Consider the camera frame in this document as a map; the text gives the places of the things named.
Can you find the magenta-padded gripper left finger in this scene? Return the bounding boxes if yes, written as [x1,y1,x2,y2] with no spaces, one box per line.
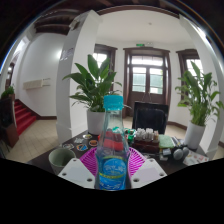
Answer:
[57,146,101,190]

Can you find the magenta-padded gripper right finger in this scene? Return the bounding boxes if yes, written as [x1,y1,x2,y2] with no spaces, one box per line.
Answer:
[128,146,168,189]

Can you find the clear bottle with blue cap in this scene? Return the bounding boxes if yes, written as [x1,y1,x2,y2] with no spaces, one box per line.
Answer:
[94,94,132,192]

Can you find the tea set on wooden tray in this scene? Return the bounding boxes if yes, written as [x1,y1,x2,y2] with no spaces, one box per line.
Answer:
[132,127,161,154]

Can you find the pale green ceramic cup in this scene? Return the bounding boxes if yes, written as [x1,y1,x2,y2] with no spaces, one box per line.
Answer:
[48,147,78,176]

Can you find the green cloth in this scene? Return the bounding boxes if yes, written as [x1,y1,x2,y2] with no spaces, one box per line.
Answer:
[158,134,175,149]

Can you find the grey headphones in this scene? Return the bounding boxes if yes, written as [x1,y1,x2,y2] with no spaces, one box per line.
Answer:
[171,144,190,162]

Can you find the black office chair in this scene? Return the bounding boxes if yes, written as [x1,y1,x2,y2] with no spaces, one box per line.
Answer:
[131,100,170,135]

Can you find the printed magazine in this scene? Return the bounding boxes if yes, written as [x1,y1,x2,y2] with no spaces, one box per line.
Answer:
[183,153,210,167]

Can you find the potted plant in white pot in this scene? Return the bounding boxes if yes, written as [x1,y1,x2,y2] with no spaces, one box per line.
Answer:
[62,54,123,136]
[174,60,224,151]

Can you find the red carpeted staircase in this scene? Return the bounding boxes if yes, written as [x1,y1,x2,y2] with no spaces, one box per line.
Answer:
[13,98,38,137]

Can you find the dark wooden double door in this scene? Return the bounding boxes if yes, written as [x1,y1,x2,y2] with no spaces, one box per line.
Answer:
[122,46,172,118]

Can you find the small green plant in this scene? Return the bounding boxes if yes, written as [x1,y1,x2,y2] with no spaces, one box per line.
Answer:
[0,85,16,101]

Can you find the dark framed window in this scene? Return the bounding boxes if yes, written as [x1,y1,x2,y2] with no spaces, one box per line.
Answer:
[93,43,118,84]
[176,48,204,101]

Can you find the white paper notice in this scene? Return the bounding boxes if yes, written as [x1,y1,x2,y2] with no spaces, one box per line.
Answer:
[60,47,75,62]

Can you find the white wall radiator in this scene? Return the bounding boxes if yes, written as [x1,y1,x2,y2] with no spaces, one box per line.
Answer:
[22,77,52,90]

